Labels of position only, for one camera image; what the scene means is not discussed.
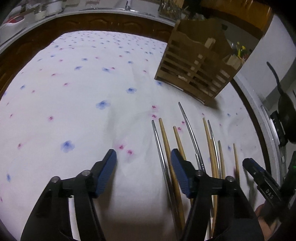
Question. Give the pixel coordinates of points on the person's right hand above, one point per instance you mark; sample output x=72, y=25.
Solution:
x=267, y=229

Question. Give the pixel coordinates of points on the wooden utensil holder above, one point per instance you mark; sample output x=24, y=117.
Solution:
x=198, y=59

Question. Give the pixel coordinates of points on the green condiment bottles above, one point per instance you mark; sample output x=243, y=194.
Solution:
x=240, y=51

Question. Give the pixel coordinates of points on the small white jar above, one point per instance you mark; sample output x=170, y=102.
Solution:
x=40, y=12

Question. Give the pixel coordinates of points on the long silver metal chopstick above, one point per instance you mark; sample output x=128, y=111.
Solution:
x=198, y=155

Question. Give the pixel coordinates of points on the gas stove top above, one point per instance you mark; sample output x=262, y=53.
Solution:
x=279, y=161

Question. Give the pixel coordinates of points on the dish rack with utensils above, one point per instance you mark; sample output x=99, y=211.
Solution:
x=171, y=9

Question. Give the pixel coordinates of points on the steel kitchen sink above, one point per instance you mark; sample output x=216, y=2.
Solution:
x=127, y=10

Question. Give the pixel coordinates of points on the white floral tablecloth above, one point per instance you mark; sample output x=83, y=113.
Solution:
x=91, y=91

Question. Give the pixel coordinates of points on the wooden lower cabinets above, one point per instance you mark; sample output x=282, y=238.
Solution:
x=19, y=51

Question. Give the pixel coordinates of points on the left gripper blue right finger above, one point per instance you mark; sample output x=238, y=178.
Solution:
x=235, y=218

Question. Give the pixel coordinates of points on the white red rice cooker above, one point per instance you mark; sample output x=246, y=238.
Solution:
x=13, y=26

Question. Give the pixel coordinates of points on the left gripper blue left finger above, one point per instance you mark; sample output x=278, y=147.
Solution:
x=50, y=217

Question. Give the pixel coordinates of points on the wooden chopstick long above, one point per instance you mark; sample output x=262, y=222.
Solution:
x=214, y=169

